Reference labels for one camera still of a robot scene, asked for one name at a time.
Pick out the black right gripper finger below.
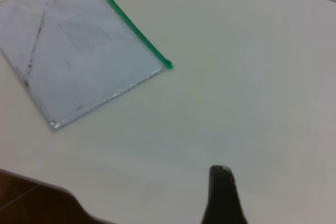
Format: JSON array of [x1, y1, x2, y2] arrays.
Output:
[[201, 165, 249, 224]]

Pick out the white paper sheets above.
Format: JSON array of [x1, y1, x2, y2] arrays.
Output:
[[0, 0, 164, 128]]

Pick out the clear plastic zip bag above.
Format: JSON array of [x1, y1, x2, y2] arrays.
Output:
[[0, 0, 175, 132]]

